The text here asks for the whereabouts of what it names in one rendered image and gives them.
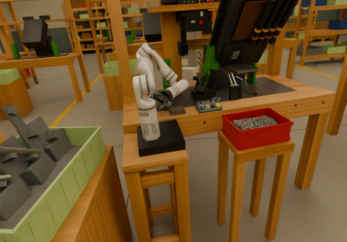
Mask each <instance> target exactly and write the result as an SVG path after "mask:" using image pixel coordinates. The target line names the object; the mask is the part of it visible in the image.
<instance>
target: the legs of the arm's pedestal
mask: <svg viewBox="0 0 347 242"><path fill-rule="evenodd" d="M125 179H126V182H127V187H128V192H129V197H130V202H131V208H132V213H133V217H134V222H135V227H136V233H137V238H138V242H191V224H190V203H189V190H188V169H187V163H181V164H175V165H169V166H168V169H163V170H157V171H152V172H146V173H143V171H142V170H141V171H135V172H129V173H125ZM166 184H170V195H171V203H169V204H163V205H158V206H153V207H148V202H147V196H146V189H145V188H150V187H155V186H161V185H166ZM171 214H172V217H173V225H174V228H175V231H178V233H176V234H171V235H166V236H161V237H157V238H152V239H151V236H152V228H151V221H150V219H151V218H156V217H160V216H166V215H171Z"/></svg>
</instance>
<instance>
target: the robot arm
mask: <svg viewBox="0 0 347 242"><path fill-rule="evenodd" d="M152 56H154V58H155V59H156V61H157V63H158V65H159V69H160V72H161V74H162V76H163V77H164V78H165V79H166V80H167V81H168V82H169V83H170V84H171V87H169V88H167V89H165V90H163V91H161V92H160V93H157V92H156V82H155V78H154V72H153V62H152V60H151V59H150V58H151V57H152ZM136 58H137V72H138V74H139V76H134V77H133V78H132V85H133V90H134V94H135V98H136V103H137V108H138V113H139V119H140V124H141V129H142V133H143V138H144V139H145V140H146V141H151V140H157V139H158V138H159V137H160V128H159V121H158V117H157V110H156V103H155V100H157V101H159V102H160V103H162V106H160V107H159V110H162V109H166V110H168V109H169V108H170V107H171V105H172V102H170V101H171V100H172V99H174V97H176V96H177V95H179V94H181V93H183V92H184V91H185V90H186V89H188V87H189V83H188V81H187V80H184V79H183V80H180V81H179V82H176V79H177V77H178V76H177V74H176V73H174V72H173V71H172V70H171V69H170V68H169V67H168V65H167V64H166V63H165V62H164V61H163V59H162V58H161V57H160V56H159V54H158V53H157V52H156V50H155V49H154V48H153V47H152V46H151V45H150V44H148V43H144V44H143V45H142V46H141V47H140V48H139V50H138V51H137V52H136ZM147 94H148V96H147V97H145V96H143V95H147ZM152 96H153V97H152ZM155 97H156V98H155ZM154 99H155V100H154Z"/></svg>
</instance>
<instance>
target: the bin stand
mask: <svg viewBox="0 0 347 242"><path fill-rule="evenodd" d="M218 140H219V144H218V182H217V223H218V225H223V224H225V215H226V195H227V174H228V154H229V148H230V149H231V151H232V152H233V153H234V159H233V170H232V187H231V203H230V220H229V236H228V242H239V230H240V220H241V208H242V197H243V186H244V175H245V164H246V162H248V161H253V160H256V161H255V170H254V178H253V187H252V193H251V202H250V210H249V212H250V214H251V215H252V217H255V216H258V214H259V207H260V200H261V192H262V185H263V178H264V170H265V163H266V158H268V157H273V156H277V161H276V168H275V174H274V180H273V186H272V192H271V198H270V204H269V210H268V215H267V221H266V227H265V233H264V235H265V237H266V239H267V240H268V241H270V240H274V239H275V234H276V229H277V223H278V218H279V213H280V208H281V203H282V198H283V193H284V189H285V184H286V179H287V174H288V169H289V164H290V159H291V154H292V153H293V151H294V146H295V143H294V142H292V141H291V140H290V139H289V141H287V142H282V143H276V144H271V145H266V146H260V147H255V148H250V149H245V150H240V151H238V150H237V149H236V148H235V146H234V145H233V144H232V143H231V142H230V141H229V140H228V139H227V137H226V136H225V135H224V134H223V131H222V130H221V131H218Z"/></svg>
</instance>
